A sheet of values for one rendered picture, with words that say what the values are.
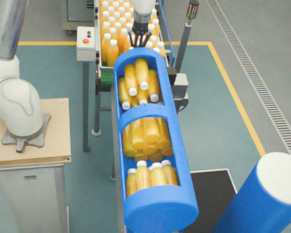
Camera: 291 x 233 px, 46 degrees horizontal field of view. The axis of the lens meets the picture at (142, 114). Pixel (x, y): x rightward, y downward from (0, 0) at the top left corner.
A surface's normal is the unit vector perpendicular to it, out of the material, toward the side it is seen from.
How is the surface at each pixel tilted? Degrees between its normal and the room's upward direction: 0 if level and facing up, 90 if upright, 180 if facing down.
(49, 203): 90
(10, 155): 5
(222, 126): 0
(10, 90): 9
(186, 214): 90
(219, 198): 0
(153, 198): 20
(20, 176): 90
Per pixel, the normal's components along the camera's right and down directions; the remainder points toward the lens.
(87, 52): 0.10, 0.74
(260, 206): -0.73, 0.44
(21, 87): 0.17, -0.54
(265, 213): -0.55, 0.57
